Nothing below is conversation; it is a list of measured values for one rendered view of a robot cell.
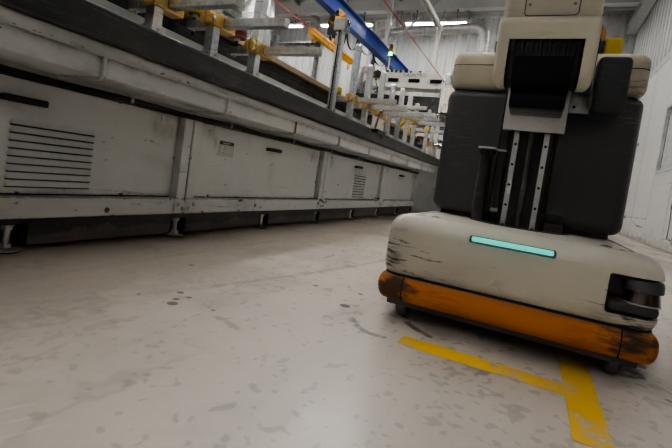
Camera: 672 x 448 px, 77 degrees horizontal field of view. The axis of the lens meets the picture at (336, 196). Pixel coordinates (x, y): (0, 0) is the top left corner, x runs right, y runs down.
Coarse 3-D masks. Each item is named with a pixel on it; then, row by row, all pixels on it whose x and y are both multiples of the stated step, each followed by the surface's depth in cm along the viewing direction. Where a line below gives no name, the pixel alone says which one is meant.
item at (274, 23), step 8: (192, 24) 157; (200, 24) 156; (224, 24) 151; (232, 24) 150; (240, 24) 148; (248, 24) 147; (256, 24) 145; (264, 24) 144; (272, 24) 143; (280, 24) 141; (288, 24) 143
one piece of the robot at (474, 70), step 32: (480, 64) 134; (640, 64) 117; (480, 96) 134; (640, 96) 118; (448, 128) 138; (480, 128) 134; (576, 128) 123; (608, 128) 120; (448, 160) 138; (480, 160) 128; (512, 160) 125; (544, 160) 121; (576, 160) 123; (608, 160) 120; (448, 192) 138; (480, 192) 127; (512, 192) 126; (544, 192) 123; (576, 192) 123; (608, 192) 120; (512, 224) 126; (544, 224) 124; (576, 224) 123; (608, 224) 119
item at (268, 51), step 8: (232, 48) 181; (240, 48) 179; (264, 48) 174; (272, 48) 172; (280, 48) 171; (288, 48) 169; (296, 48) 168; (304, 48) 166; (312, 48) 165; (320, 48) 164; (296, 56) 171; (304, 56) 169; (312, 56) 167; (320, 56) 166
